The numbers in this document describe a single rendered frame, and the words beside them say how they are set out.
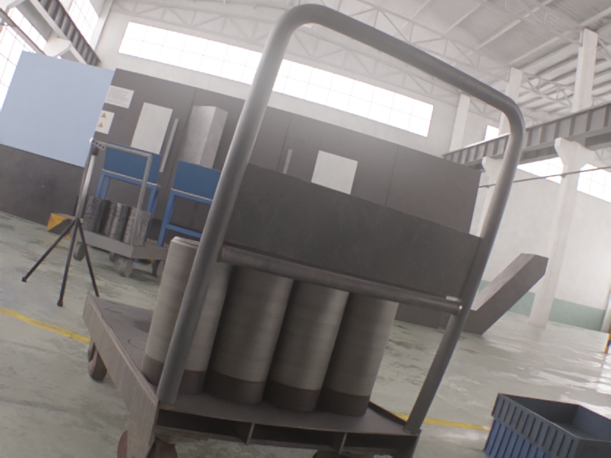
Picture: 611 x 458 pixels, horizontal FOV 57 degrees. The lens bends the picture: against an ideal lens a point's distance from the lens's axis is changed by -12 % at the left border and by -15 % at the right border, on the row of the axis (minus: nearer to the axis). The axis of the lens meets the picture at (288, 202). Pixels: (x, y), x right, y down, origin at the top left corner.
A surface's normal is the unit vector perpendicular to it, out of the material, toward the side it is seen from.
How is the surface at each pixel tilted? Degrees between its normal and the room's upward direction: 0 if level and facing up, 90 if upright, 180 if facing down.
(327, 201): 98
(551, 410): 90
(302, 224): 98
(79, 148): 86
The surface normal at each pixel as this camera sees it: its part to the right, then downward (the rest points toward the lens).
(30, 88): 0.12, -0.10
